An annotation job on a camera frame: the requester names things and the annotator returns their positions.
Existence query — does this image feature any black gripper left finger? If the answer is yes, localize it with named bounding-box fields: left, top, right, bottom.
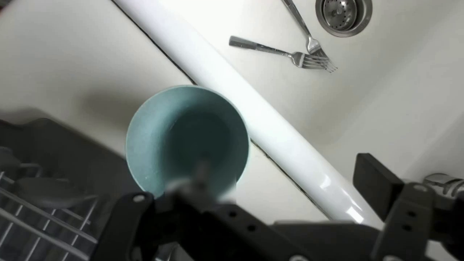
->
left=91, top=152, right=310, bottom=261

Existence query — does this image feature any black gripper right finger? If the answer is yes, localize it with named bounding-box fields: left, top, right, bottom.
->
left=352, top=152, right=464, bottom=261

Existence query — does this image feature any teal plastic cup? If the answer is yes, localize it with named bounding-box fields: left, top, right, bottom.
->
left=124, top=84, right=250, bottom=200

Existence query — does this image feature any white ceramic sink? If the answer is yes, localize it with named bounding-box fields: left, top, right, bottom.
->
left=111, top=0, right=464, bottom=261

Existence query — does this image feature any steel fork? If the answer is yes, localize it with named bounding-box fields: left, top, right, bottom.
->
left=279, top=0, right=336, bottom=73
left=227, top=35, right=336, bottom=73

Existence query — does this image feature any gray kitchen utensil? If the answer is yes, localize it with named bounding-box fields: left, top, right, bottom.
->
left=12, top=174, right=98, bottom=210

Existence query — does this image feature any steel sink drain strainer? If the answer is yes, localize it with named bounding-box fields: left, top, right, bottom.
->
left=314, top=0, right=373, bottom=39

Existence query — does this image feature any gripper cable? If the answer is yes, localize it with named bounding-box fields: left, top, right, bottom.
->
left=421, top=171, right=464, bottom=200

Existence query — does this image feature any wire dish rack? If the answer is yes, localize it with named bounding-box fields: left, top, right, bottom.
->
left=0, top=144, right=99, bottom=261

